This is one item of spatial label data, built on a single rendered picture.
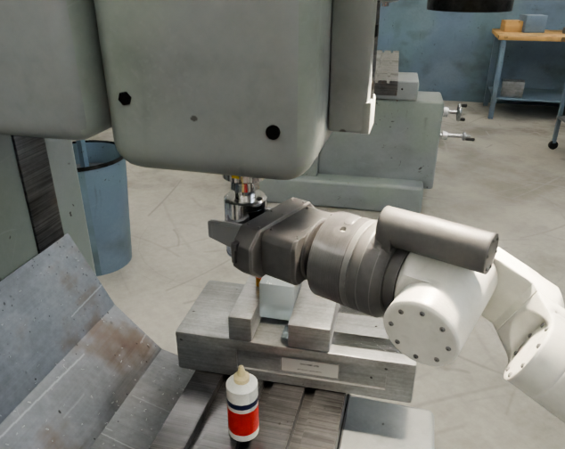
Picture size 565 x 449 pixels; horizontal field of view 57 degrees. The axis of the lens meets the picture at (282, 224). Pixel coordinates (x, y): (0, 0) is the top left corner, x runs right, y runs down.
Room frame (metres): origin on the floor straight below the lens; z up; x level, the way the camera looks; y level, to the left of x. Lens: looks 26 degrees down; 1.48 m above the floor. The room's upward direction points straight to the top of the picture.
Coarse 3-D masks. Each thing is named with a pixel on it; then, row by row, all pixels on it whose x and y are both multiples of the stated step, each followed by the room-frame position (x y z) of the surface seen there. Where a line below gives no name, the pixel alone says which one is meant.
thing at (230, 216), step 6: (228, 210) 0.51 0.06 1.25; (258, 210) 0.51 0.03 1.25; (264, 210) 0.51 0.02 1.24; (228, 216) 0.51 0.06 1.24; (234, 216) 0.51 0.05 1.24; (240, 216) 0.50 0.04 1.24; (246, 216) 0.50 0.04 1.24; (252, 216) 0.50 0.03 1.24; (234, 222) 0.51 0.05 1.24; (240, 222) 0.50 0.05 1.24; (246, 222) 0.50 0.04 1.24; (228, 252) 0.51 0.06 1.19
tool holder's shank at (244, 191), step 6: (234, 186) 0.51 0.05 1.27; (240, 186) 0.51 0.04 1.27; (246, 186) 0.51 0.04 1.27; (252, 186) 0.51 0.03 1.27; (258, 186) 0.52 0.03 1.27; (234, 192) 0.52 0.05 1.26; (240, 192) 0.52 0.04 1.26; (246, 192) 0.51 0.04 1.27; (252, 192) 0.52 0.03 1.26; (240, 198) 0.52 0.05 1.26; (246, 198) 0.51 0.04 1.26
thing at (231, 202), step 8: (232, 192) 0.53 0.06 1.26; (256, 192) 0.53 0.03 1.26; (264, 192) 0.53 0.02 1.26; (224, 200) 0.52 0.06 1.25; (232, 200) 0.51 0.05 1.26; (240, 200) 0.51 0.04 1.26; (248, 200) 0.51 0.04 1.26; (256, 200) 0.51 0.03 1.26; (264, 200) 0.52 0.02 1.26; (232, 208) 0.51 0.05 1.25; (240, 208) 0.50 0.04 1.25; (248, 208) 0.50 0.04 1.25; (256, 208) 0.51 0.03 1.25
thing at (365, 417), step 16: (352, 400) 0.64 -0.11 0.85; (368, 400) 0.64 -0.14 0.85; (352, 416) 0.61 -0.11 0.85; (368, 416) 0.61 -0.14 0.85; (384, 416) 0.61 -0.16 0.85; (400, 416) 0.61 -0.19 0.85; (416, 416) 0.61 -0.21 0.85; (432, 416) 0.61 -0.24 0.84; (352, 432) 0.58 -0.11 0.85; (368, 432) 0.58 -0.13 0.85; (384, 432) 0.58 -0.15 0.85; (400, 432) 0.58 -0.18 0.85; (416, 432) 0.58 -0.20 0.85; (432, 432) 0.58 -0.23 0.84; (352, 448) 0.55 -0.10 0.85; (368, 448) 0.55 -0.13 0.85; (384, 448) 0.55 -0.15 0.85; (400, 448) 0.55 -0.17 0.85; (416, 448) 0.55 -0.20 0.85; (432, 448) 0.55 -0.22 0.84
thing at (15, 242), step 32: (0, 160) 0.68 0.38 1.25; (32, 160) 0.73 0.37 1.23; (64, 160) 0.80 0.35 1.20; (0, 192) 0.66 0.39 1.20; (32, 192) 0.72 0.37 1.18; (64, 192) 0.79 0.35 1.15; (0, 224) 0.65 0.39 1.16; (32, 224) 0.71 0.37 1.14; (64, 224) 0.77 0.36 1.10; (0, 256) 0.64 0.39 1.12; (32, 256) 0.69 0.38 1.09
